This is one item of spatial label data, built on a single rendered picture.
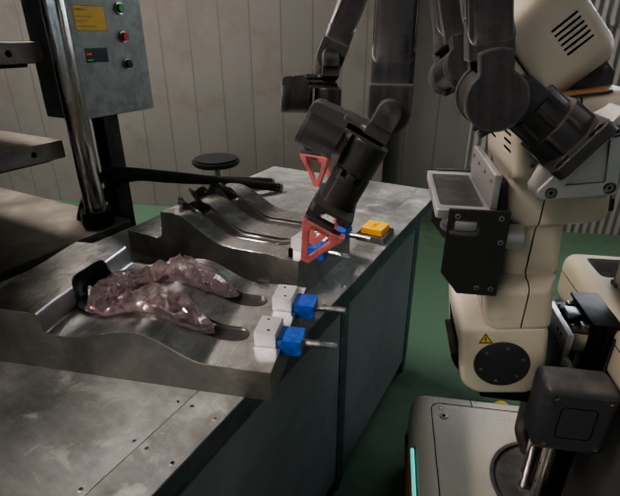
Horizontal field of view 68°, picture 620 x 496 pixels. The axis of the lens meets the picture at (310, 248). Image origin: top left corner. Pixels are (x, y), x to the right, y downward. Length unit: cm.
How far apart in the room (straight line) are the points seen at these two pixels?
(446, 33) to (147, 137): 313
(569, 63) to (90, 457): 87
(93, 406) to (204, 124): 309
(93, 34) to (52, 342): 103
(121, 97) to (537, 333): 138
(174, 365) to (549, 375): 65
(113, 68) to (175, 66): 208
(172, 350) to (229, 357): 9
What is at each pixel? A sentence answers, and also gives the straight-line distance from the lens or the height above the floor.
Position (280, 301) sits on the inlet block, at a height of 88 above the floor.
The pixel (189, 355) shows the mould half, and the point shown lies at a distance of 75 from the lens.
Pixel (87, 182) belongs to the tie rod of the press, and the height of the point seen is 92.
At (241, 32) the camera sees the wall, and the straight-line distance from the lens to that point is 356.
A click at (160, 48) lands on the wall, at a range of 378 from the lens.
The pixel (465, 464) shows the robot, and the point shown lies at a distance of 141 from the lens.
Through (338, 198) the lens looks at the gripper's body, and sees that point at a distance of 68.
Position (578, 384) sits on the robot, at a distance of 97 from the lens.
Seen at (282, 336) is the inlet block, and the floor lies 87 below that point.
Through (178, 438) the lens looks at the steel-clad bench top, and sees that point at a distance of 72.
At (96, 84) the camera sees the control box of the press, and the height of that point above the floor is 117.
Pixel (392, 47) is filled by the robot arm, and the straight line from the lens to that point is 64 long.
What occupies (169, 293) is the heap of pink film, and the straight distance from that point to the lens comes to 81.
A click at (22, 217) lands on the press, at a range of 172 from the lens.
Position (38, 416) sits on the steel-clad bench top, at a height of 80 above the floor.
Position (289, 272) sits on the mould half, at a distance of 96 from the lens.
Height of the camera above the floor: 131
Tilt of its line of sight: 25 degrees down
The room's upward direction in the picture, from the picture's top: straight up
